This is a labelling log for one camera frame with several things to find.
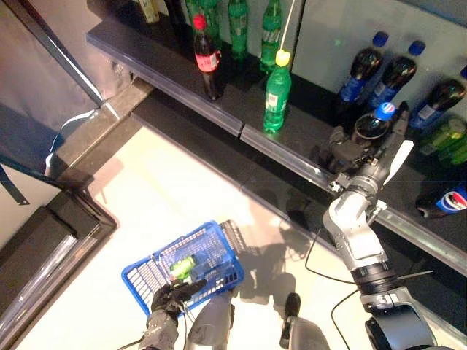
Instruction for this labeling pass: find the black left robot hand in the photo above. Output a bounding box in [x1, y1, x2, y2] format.
[150, 279, 208, 322]

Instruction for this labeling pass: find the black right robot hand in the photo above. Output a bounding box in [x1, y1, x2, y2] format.
[309, 101, 410, 176]

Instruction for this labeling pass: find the blue plastic shopping basket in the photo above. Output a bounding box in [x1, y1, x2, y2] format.
[120, 220, 244, 317]

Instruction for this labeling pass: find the Pepsi bottle blue cap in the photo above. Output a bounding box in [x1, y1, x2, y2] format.
[368, 40, 426, 110]
[354, 101, 398, 143]
[408, 65, 467, 131]
[415, 182, 467, 219]
[337, 31, 390, 105]

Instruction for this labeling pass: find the green soda bottle yellow cap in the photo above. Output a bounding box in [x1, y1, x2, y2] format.
[263, 50, 293, 134]

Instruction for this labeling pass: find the dark drink bottle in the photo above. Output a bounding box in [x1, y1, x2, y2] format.
[163, 0, 187, 36]

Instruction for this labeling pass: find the pale labelled drink bottle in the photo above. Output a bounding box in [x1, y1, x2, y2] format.
[140, 0, 160, 25]

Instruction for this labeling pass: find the grey left robot leg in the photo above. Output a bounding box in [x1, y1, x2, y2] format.
[188, 294, 236, 350]

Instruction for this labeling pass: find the grey robot leg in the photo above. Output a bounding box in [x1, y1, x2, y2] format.
[188, 294, 236, 350]
[279, 291, 331, 350]

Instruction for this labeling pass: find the right hand white plastic flap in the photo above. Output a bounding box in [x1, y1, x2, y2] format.
[379, 140, 415, 187]

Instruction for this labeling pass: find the grey right robot leg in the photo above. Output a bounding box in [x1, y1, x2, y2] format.
[279, 291, 331, 350]

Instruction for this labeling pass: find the cola bottle red cap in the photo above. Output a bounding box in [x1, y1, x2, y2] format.
[193, 14, 223, 101]

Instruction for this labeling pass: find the dark stone plinth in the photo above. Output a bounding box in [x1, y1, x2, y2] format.
[47, 82, 156, 190]

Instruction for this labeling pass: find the black display shelf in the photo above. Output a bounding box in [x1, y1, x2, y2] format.
[85, 0, 467, 329]

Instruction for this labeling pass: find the torn silver foil strip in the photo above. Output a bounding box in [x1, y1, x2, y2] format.
[43, 109, 98, 176]

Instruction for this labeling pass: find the metal cabinet panel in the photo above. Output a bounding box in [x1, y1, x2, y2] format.
[0, 0, 134, 176]

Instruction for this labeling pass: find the clear shelf price rail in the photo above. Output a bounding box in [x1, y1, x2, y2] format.
[239, 123, 467, 269]
[86, 31, 244, 138]

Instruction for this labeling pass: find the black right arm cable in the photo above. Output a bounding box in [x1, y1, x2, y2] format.
[304, 226, 363, 350]

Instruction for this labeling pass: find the black low shelf clear rail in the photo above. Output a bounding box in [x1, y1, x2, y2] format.
[0, 189, 118, 349]

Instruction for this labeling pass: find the black hanging strap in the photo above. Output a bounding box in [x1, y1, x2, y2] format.
[0, 163, 28, 206]

